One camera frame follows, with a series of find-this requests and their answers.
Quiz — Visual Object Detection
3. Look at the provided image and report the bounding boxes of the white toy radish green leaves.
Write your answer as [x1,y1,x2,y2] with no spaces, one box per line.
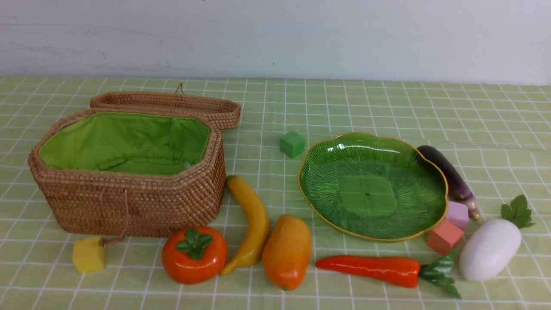
[459,194,535,282]

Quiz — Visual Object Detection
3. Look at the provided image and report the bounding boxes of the green checkered tablecloth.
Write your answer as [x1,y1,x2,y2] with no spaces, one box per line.
[0,76,551,310]

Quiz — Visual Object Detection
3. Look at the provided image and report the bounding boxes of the woven wicker basket lid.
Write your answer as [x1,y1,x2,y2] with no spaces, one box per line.
[90,83,241,130]

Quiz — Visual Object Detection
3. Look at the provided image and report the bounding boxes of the orange toy persimmon green calyx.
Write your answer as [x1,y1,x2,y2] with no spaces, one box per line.
[161,226,228,285]

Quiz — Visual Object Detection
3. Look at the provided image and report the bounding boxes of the orange toy mango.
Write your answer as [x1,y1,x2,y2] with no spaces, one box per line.
[262,214,312,291]

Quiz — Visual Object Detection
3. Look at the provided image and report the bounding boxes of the woven wicker basket green lining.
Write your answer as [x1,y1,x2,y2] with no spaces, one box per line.
[28,108,227,239]

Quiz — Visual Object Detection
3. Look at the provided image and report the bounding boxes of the orange toy carrot green leaves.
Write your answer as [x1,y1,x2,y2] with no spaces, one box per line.
[315,249,462,300]

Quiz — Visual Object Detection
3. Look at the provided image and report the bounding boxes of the yellow toy banana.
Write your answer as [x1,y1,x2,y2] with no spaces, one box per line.
[220,175,270,276]

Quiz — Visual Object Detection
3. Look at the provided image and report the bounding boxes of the yellow foam cube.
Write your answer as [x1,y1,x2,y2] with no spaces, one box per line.
[71,236,106,274]

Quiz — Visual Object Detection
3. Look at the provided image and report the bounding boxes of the lilac foam cube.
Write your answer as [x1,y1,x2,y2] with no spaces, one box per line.
[446,201,470,231]

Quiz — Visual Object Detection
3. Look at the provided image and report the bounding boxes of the green leaf-shaped ceramic plate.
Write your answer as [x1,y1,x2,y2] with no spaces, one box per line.
[297,132,449,242]

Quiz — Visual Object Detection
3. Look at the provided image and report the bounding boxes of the purple toy eggplant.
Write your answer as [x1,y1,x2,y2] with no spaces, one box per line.
[417,145,480,220]

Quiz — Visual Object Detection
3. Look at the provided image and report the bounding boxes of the green foam cube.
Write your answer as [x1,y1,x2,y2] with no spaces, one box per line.
[279,131,306,158]

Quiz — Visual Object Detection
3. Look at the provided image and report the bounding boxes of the pink foam cube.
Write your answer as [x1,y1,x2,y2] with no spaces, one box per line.
[427,219,464,255]

